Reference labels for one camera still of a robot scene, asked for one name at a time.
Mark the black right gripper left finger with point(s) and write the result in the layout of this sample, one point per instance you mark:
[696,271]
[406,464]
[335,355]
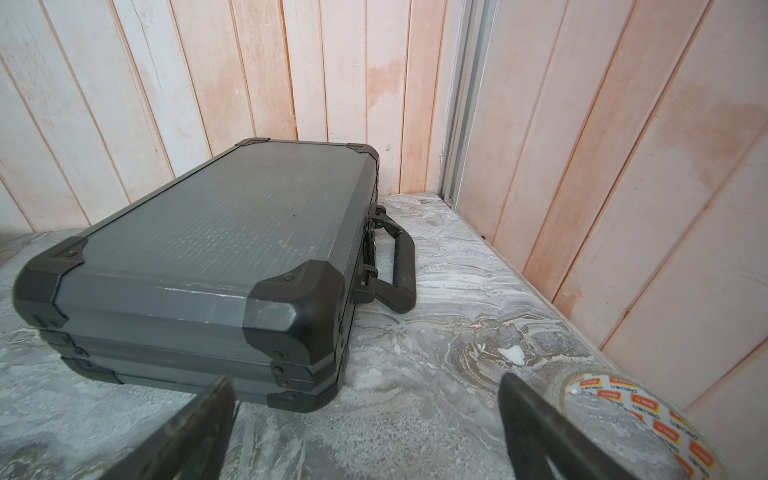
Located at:
[190,445]

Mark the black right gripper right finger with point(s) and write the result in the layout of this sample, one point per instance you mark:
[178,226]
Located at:
[541,442]

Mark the dark grey poker case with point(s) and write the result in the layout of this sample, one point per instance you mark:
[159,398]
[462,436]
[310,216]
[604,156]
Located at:
[250,265]

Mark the clear tape roll red print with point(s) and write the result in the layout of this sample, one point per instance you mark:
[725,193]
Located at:
[639,429]

